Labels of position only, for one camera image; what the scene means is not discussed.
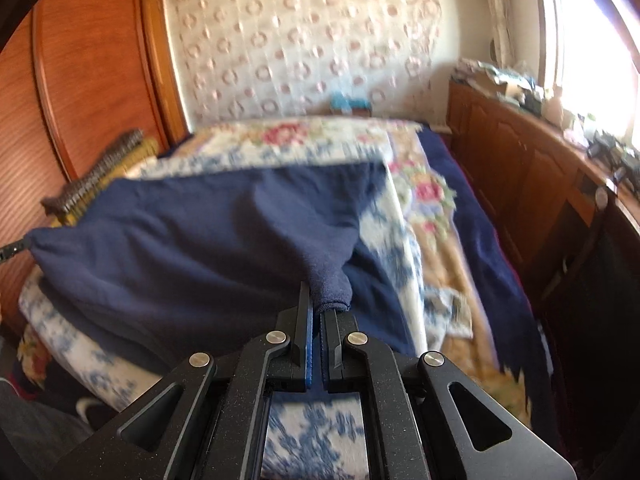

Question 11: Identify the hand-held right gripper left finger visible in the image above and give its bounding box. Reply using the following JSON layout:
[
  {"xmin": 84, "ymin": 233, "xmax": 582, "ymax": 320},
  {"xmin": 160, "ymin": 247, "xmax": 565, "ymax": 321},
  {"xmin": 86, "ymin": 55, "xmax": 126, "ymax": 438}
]
[{"xmin": 50, "ymin": 281, "xmax": 314, "ymax": 480}]

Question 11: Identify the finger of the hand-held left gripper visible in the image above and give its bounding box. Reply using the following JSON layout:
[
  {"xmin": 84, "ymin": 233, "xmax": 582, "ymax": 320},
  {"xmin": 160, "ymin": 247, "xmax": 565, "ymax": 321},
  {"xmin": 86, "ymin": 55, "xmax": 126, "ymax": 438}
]
[{"xmin": 0, "ymin": 237, "xmax": 37, "ymax": 264}]

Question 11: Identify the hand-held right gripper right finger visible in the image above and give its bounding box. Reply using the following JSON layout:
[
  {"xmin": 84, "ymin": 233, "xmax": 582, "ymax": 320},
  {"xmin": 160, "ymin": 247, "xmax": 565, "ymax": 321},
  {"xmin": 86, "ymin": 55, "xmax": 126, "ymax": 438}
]
[{"xmin": 321, "ymin": 311, "xmax": 577, "ymax": 480}]

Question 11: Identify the navy blue printed t-shirt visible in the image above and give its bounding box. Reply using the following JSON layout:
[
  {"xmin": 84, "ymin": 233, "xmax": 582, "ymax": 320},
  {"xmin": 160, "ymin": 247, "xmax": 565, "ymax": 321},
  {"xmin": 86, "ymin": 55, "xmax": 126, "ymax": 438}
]
[{"xmin": 29, "ymin": 161, "xmax": 419, "ymax": 377}]

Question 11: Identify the dark circle-print cloth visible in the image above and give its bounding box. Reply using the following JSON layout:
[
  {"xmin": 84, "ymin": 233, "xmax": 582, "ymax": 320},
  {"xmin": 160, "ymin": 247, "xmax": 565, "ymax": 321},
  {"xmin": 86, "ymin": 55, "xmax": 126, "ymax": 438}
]
[{"xmin": 41, "ymin": 129, "xmax": 147, "ymax": 212}]

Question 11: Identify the blue floral bed sheet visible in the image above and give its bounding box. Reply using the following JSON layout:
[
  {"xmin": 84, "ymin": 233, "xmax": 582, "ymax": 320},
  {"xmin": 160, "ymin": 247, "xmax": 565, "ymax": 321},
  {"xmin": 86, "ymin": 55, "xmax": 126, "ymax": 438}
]
[{"xmin": 19, "ymin": 145, "xmax": 427, "ymax": 480}]

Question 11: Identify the yellow knitted cloth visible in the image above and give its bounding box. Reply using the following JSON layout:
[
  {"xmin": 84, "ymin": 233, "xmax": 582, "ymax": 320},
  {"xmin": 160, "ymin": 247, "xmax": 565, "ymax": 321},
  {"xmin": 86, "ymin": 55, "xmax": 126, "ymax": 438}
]
[{"xmin": 64, "ymin": 137, "xmax": 159, "ymax": 227}]

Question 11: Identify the wooden slatted wardrobe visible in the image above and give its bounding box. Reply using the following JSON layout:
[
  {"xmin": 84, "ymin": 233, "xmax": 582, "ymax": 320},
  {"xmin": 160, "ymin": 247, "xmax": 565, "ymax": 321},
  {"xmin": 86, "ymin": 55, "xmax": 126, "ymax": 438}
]
[{"xmin": 0, "ymin": 0, "xmax": 192, "ymax": 323}]

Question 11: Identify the person's grey trouser leg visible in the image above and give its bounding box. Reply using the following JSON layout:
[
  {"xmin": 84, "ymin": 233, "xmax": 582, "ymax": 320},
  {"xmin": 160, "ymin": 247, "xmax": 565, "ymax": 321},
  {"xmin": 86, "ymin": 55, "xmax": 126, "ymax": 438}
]
[{"xmin": 0, "ymin": 377, "xmax": 93, "ymax": 480}]

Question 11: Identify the floral quilt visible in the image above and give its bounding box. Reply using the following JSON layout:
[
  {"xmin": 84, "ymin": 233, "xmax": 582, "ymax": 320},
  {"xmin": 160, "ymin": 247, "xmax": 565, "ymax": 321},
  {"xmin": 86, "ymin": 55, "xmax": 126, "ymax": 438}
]
[{"xmin": 189, "ymin": 114, "xmax": 532, "ymax": 413}]

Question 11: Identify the dark blue bed sheet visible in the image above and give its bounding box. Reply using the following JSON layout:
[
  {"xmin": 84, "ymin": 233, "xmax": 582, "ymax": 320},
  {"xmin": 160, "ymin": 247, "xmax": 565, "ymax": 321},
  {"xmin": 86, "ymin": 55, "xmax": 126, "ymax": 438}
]
[{"xmin": 414, "ymin": 129, "xmax": 553, "ymax": 433}]

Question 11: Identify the wooden side cabinet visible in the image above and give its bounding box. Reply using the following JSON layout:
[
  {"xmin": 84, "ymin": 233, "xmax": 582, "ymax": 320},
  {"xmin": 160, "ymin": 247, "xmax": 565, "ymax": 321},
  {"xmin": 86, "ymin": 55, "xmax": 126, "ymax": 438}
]
[{"xmin": 444, "ymin": 79, "xmax": 640, "ymax": 463}]

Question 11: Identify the cluttered cardboard box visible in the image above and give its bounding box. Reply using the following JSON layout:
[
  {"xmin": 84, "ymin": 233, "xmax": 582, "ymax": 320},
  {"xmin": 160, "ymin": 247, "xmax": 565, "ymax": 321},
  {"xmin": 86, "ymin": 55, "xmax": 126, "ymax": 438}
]
[{"xmin": 469, "ymin": 59, "xmax": 532, "ymax": 102}]

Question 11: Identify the black handheld device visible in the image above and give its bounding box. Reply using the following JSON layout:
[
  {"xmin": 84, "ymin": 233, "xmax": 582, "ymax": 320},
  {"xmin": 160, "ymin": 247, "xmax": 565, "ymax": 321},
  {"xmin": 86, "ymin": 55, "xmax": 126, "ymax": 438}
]
[
  {"xmin": 612, "ymin": 151, "xmax": 640, "ymax": 182},
  {"xmin": 586, "ymin": 134, "xmax": 619, "ymax": 162}
]

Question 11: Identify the window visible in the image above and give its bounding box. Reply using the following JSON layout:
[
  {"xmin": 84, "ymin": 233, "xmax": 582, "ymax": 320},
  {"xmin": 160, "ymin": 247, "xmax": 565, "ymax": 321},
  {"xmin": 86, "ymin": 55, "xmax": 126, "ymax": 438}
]
[{"xmin": 531, "ymin": 0, "xmax": 640, "ymax": 153}]

